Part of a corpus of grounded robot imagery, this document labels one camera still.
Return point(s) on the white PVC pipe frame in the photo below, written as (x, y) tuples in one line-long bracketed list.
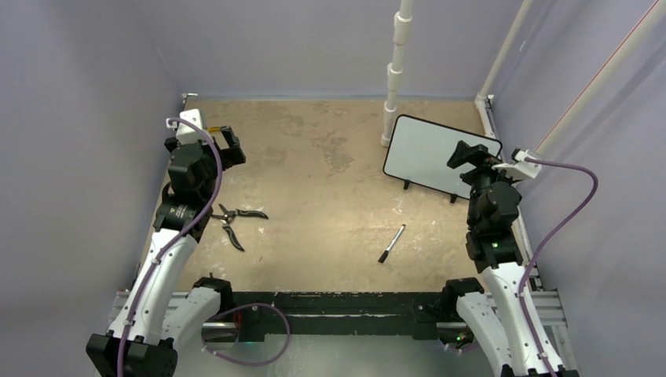
[(402, 29)]

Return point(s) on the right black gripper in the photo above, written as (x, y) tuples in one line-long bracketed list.
[(464, 151)]

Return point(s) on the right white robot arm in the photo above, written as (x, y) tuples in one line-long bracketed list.
[(499, 309)]

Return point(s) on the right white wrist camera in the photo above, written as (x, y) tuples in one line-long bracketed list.
[(521, 167)]

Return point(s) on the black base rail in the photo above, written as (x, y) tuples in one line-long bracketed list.
[(411, 314)]

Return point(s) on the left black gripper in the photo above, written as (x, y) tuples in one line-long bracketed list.
[(228, 156)]

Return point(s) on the white whiteboard marker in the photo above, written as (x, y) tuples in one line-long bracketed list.
[(391, 245)]

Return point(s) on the small black-framed whiteboard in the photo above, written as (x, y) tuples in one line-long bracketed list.
[(419, 150)]

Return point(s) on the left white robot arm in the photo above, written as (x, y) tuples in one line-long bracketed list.
[(141, 341)]

